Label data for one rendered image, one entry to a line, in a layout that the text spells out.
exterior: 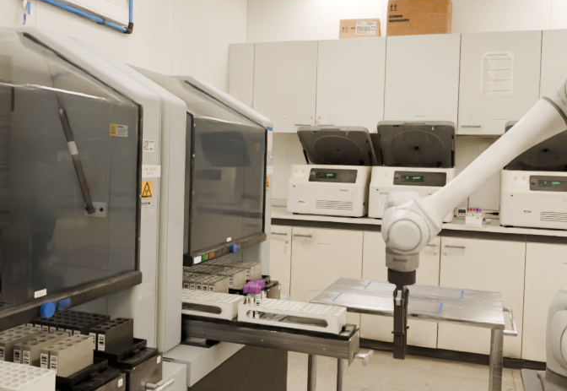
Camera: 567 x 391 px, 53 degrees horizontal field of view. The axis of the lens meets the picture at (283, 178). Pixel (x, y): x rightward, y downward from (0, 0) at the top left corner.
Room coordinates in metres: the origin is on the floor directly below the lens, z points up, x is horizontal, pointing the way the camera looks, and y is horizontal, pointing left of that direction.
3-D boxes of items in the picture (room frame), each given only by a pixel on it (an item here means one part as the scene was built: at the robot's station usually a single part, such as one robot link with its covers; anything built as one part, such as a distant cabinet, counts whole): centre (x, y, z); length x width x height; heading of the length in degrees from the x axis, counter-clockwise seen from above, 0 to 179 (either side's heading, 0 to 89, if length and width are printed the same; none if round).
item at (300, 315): (1.60, -0.03, 0.83); 0.30 x 0.10 x 0.06; 71
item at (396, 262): (1.50, -0.32, 1.03); 0.09 x 0.09 x 0.06
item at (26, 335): (1.22, 0.56, 0.85); 0.12 x 0.02 x 0.06; 161
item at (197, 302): (1.70, 0.26, 0.83); 0.30 x 0.10 x 0.06; 71
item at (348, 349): (1.64, 0.09, 0.78); 0.73 x 0.14 x 0.09; 71
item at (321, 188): (4.23, -0.39, 1.22); 0.62 x 0.56 x 0.64; 159
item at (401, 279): (1.50, -0.32, 0.95); 0.08 x 0.07 x 0.09; 161
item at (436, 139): (4.04, -0.94, 1.24); 0.62 x 0.56 x 0.69; 161
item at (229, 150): (1.99, 0.40, 1.28); 0.61 x 0.51 x 0.63; 161
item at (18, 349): (1.20, 0.52, 0.85); 0.12 x 0.02 x 0.06; 161
